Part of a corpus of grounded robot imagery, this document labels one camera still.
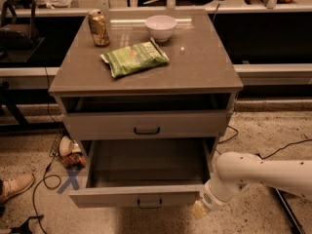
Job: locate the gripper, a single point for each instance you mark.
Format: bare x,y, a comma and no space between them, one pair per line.
209,199

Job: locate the grey drawer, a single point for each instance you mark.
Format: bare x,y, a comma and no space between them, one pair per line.
131,125
145,173

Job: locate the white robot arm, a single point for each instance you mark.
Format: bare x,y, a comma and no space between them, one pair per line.
235,171

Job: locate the grey drawer cabinet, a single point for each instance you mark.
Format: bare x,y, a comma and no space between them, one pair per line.
198,77

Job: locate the black metal stand leg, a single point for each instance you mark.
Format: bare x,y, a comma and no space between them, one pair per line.
297,211

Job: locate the blue tape cross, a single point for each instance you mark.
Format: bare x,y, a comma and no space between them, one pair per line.
71,180

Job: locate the green chip bag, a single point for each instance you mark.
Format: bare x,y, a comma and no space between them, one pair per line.
135,58

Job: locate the white bowl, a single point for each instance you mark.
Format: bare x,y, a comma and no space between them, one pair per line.
160,28

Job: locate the tan shoe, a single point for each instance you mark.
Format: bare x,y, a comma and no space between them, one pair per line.
15,186

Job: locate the gold soda can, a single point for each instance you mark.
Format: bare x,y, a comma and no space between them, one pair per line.
97,24

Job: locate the black chair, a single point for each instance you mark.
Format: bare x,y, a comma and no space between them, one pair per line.
18,41

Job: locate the wire basket with items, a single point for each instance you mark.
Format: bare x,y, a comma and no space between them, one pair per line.
67,150

